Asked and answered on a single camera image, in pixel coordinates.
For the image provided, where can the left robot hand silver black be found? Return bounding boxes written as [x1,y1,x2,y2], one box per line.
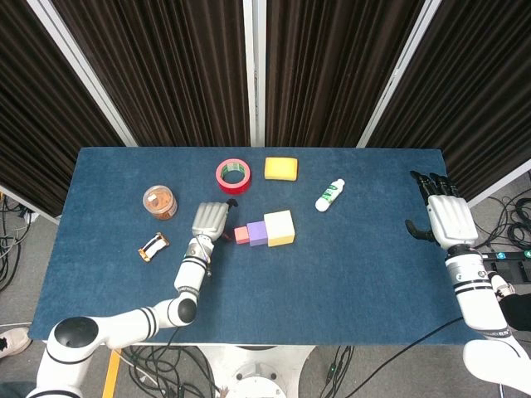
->
[191,198,238,242]

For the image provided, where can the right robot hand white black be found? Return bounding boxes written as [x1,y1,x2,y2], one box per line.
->
[405,170,479,250]

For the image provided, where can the purple foam cube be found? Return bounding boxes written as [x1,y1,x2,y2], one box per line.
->
[246,220,269,247]

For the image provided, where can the large yellow foam cube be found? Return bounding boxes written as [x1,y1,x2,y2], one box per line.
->
[263,210,296,248]

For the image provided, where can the black sleeved person forearm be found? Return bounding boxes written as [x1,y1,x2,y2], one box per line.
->
[499,291,531,332]

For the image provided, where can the yellow sponge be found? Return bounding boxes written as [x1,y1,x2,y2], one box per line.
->
[264,157,300,182]

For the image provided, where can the red tape roll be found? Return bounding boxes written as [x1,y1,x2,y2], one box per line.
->
[215,158,252,196]

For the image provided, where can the clear jar orange snacks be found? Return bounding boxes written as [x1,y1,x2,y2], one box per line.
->
[142,185,178,221]

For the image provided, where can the brown white snack packet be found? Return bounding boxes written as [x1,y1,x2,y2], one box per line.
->
[138,232,171,264]

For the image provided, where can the black power strip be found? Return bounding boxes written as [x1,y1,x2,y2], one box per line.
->
[476,248,531,279]

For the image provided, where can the dark pleated partition panel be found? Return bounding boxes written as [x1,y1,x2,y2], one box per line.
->
[356,0,531,216]
[253,0,441,148]
[0,0,138,227]
[51,0,255,147]

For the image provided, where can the white bottle green label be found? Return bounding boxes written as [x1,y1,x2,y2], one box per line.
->
[314,178,346,213]

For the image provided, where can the blue table mat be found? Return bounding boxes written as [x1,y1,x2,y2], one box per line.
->
[31,147,490,347]

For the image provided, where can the beige shoe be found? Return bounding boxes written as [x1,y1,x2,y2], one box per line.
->
[0,327,33,360]

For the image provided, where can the black coiled floor cables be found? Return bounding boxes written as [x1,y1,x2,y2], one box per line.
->
[468,172,531,250]

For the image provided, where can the long black arm cable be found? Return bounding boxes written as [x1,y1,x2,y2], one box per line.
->
[354,317,465,398]

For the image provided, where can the black floor cable tangle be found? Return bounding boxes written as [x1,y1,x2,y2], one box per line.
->
[119,345,223,398]

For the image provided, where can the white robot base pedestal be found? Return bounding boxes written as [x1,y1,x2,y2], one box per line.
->
[198,345,316,398]

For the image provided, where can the black cable green light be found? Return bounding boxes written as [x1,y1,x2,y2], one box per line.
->
[325,345,356,393]

